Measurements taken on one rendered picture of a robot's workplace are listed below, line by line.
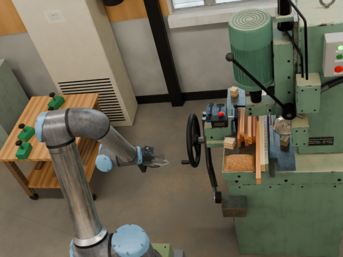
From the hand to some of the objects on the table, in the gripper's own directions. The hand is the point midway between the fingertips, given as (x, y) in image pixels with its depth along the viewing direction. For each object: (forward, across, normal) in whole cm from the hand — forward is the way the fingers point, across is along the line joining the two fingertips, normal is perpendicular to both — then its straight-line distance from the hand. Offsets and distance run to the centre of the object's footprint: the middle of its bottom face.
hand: (166, 163), depth 228 cm
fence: (+44, +8, -37) cm, 58 cm away
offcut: (+28, +32, -31) cm, 53 cm away
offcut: (+28, -5, -30) cm, 41 cm away
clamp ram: (+28, +8, -31) cm, 42 cm away
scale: (+42, +8, -42) cm, 60 cm away
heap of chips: (+32, -16, -32) cm, 48 cm away
